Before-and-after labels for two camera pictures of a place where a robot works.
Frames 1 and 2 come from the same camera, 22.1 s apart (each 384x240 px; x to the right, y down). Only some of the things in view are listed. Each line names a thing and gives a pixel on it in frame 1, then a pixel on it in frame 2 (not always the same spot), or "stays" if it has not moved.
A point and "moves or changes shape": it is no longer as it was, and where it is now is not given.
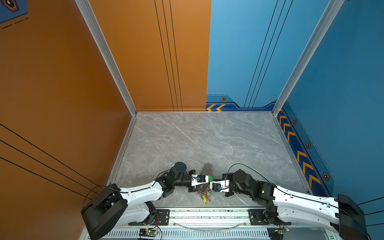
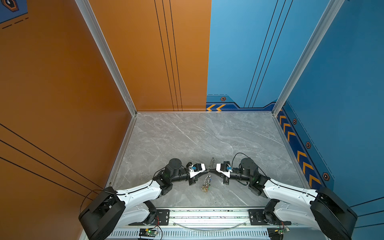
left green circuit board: (147, 232) stays
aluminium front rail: (201, 219) stays
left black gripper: (192, 189) to (191, 181)
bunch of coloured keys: (205, 195) moves or changes shape
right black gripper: (228, 194) to (226, 180)
